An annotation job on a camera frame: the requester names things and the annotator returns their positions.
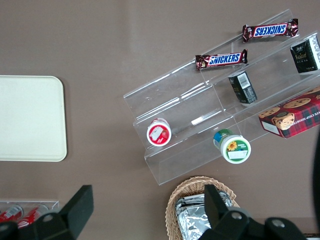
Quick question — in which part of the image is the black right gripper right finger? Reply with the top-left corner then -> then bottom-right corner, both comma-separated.
199,184 -> 310,240

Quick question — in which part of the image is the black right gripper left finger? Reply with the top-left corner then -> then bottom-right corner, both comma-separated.
0,184 -> 95,240

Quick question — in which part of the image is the light wicker basket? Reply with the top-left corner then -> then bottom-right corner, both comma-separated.
165,175 -> 241,240

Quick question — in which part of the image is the beige plastic tray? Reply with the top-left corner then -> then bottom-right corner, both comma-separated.
0,75 -> 69,163

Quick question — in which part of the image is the clear acrylic bottle rack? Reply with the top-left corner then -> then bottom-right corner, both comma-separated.
0,198 -> 61,226

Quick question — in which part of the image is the foil-wrapped pack stack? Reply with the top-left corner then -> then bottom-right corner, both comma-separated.
174,190 -> 241,240

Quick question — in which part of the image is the green lid yogurt cup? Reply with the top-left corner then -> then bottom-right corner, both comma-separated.
212,128 -> 253,165

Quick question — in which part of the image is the red lid yogurt cup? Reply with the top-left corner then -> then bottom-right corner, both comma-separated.
146,117 -> 173,147

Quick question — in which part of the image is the clear acrylic step stand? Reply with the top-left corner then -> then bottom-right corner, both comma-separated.
122,8 -> 320,187

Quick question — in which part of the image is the red tartan cookie box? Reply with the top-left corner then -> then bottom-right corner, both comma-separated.
257,85 -> 320,139

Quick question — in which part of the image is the small black carton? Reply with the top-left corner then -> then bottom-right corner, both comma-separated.
227,70 -> 259,105
289,33 -> 320,74

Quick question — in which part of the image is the Snickers chocolate bar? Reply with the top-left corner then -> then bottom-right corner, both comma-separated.
194,48 -> 249,72
242,17 -> 300,44

